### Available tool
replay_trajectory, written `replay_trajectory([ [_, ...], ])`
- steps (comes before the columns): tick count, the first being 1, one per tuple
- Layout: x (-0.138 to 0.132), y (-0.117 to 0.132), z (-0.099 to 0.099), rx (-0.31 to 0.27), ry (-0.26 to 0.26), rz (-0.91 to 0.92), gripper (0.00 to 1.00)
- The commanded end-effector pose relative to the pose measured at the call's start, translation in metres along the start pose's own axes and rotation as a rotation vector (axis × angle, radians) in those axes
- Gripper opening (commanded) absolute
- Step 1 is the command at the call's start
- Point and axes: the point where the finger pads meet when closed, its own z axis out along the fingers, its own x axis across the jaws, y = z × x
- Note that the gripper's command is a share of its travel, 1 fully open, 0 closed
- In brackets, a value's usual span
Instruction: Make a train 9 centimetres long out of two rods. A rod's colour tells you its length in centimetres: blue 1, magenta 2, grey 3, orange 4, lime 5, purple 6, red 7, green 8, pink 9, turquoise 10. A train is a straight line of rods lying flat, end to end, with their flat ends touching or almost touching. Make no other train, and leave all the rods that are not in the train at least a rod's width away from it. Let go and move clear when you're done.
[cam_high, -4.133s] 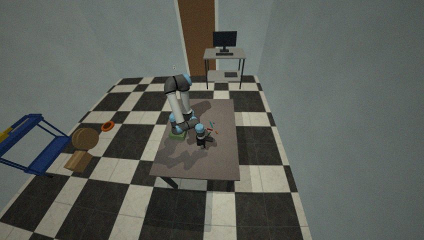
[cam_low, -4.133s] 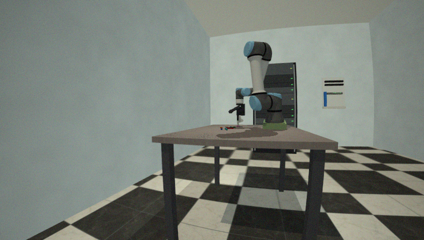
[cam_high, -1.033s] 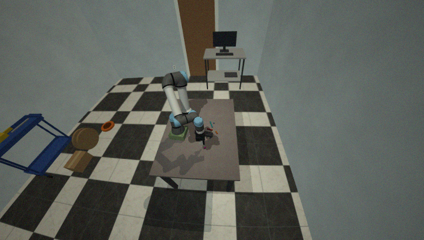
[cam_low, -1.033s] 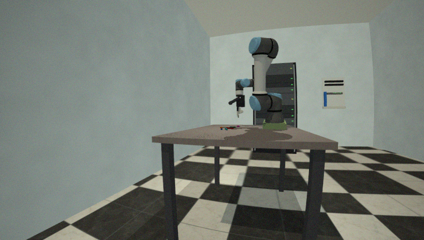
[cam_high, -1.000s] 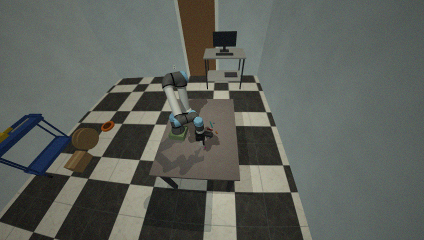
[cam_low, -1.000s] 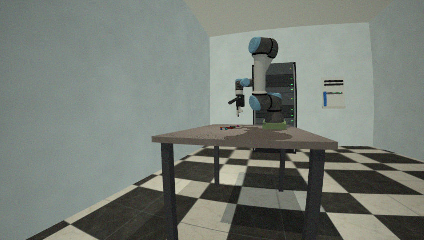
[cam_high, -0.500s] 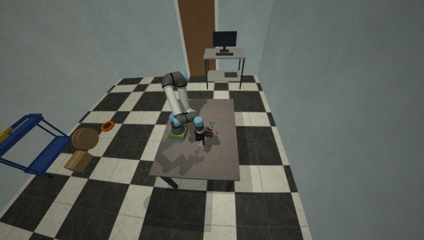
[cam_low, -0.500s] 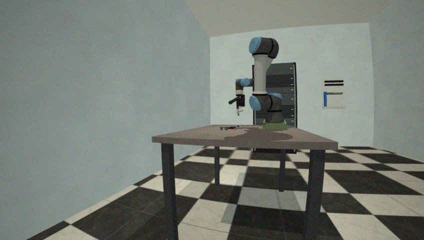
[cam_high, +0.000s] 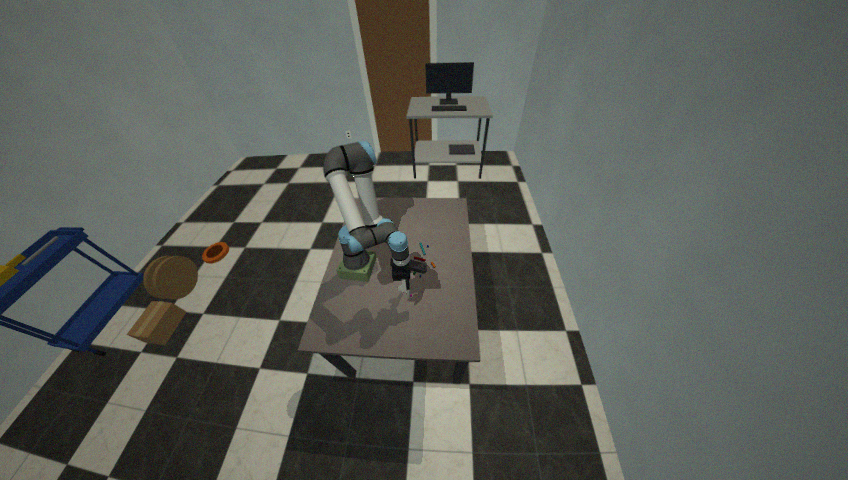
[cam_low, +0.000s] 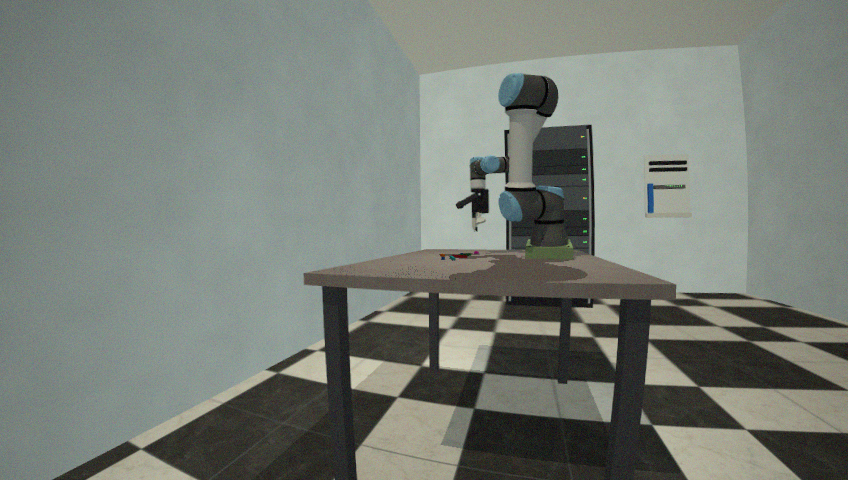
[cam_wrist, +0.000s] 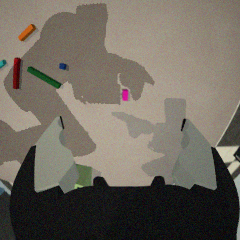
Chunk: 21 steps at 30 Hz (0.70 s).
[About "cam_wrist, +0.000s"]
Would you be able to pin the turquoise rod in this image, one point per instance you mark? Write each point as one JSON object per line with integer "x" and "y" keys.
{"x": 2, "y": 63}

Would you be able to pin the magenta rod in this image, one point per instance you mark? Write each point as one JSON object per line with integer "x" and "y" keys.
{"x": 125, "y": 95}

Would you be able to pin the red rod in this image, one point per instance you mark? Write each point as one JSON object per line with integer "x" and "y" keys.
{"x": 16, "y": 72}

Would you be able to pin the orange rod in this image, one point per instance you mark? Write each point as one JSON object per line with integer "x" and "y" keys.
{"x": 30, "y": 29}

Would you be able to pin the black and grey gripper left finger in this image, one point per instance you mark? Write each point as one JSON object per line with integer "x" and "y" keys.
{"x": 47, "y": 172}

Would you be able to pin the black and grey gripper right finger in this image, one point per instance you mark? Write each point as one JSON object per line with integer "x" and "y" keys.
{"x": 200, "y": 168}

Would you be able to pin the green rod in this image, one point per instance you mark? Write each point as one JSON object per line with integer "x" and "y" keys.
{"x": 44, "y": 77}

